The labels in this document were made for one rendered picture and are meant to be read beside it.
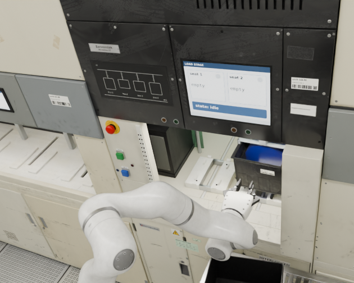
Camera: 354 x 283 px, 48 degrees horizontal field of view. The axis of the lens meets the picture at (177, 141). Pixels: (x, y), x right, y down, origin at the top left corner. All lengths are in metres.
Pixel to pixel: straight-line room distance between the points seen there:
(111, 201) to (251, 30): 0.61
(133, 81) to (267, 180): 0.73
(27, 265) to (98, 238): 2.16
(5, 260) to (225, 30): 2.53
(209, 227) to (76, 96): 0.78
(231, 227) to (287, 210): 0.34
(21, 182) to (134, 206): 1.46
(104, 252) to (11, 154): 1.76
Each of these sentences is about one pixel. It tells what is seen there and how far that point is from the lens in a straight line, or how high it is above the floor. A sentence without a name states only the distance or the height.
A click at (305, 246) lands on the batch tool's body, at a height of 0.96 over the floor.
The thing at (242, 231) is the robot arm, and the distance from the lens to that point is 1.25.
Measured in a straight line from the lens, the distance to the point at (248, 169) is 1.77.
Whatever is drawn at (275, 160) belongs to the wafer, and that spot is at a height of 1.05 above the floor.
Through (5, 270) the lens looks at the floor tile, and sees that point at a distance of 3.22.
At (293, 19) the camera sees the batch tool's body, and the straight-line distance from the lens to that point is 1.14.
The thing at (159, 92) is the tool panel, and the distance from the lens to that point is 1.42.
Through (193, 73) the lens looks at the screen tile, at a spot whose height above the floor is 1.64.
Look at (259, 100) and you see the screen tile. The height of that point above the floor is 1.56.
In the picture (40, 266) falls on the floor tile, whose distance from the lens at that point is 3.10.
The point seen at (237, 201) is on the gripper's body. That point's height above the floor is 1.21.
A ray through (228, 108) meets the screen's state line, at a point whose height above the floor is 1.52.
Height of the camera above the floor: 2.26
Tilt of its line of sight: 37 degrees down
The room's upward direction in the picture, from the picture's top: 11 degrees counter-clockwise
